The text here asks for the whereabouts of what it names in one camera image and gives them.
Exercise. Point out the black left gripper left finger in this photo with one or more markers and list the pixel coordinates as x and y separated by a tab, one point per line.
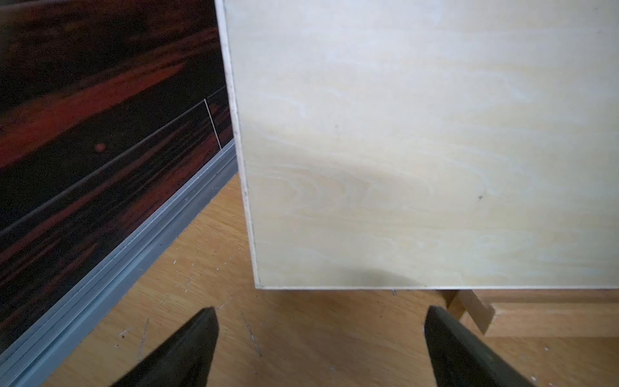
184	359

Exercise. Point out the pale plywood board on left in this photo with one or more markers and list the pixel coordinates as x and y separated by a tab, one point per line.
438	145

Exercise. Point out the left wooden easel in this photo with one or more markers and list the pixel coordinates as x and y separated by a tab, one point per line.
538	313

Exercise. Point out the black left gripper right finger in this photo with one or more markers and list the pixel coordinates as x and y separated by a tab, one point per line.
459	358

